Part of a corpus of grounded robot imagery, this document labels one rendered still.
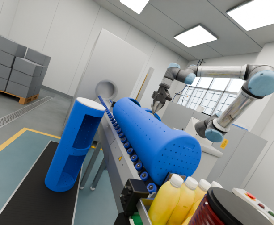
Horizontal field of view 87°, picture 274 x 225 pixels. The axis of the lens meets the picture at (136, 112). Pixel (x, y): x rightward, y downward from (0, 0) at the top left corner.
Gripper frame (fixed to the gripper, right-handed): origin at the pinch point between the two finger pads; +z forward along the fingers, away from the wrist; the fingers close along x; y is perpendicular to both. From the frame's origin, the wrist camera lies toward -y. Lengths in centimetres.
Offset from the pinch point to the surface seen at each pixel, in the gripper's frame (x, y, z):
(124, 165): 12.6, -15.1, 34.7
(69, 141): 41, 41, 56
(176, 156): 2.9, -38.3, 11.3
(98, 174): -6, 62, 101
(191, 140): -0.7, -38.3, 1.7
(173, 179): 15, -53, 13
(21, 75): 156, 295, 63
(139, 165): 10.6, -26.1, 26.3
